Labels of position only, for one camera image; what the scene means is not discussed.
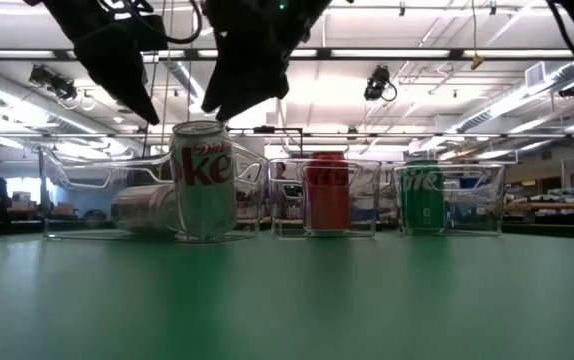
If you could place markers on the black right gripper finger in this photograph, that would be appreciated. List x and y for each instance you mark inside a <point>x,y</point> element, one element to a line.
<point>247,80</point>

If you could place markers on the black overhead frame beam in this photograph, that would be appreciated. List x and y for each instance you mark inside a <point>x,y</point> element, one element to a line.
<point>457,53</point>
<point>417,135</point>

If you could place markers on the red cola can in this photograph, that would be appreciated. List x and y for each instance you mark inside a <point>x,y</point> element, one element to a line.
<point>327,200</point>

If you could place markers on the black metal table frame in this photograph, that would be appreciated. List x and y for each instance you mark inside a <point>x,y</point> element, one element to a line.
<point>557,231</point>

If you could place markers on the green table mat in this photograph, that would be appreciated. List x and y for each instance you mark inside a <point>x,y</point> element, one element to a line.
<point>287,300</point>

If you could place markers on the green soda can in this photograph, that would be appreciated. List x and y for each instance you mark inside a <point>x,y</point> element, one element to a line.
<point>422,200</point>

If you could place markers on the white air vent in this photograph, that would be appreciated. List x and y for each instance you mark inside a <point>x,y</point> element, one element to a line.
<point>536,75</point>

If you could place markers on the black hanging camera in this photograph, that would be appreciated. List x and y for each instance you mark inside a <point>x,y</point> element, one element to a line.
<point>52,82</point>
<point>378,82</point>

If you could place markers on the black ceiling fixture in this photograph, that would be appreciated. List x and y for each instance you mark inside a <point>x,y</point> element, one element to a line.
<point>570,90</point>

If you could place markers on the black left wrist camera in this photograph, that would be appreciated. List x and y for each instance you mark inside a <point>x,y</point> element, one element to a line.
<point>149,32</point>

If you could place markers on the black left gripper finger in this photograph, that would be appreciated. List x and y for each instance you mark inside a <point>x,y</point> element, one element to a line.
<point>117,65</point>

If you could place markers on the clear plastic bin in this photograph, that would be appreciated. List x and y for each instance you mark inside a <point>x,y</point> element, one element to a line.
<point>287,210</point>
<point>472,210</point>
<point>67,220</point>

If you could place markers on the silver diet cola can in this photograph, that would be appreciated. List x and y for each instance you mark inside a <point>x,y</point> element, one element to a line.
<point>142,207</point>
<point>204,190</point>

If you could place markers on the LED light bar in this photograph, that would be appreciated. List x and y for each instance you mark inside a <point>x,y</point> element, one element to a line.
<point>517,53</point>
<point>392,53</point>
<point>302,53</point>
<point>7,54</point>

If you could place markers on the wooden workbench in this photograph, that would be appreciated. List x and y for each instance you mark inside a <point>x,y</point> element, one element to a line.
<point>557,206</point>

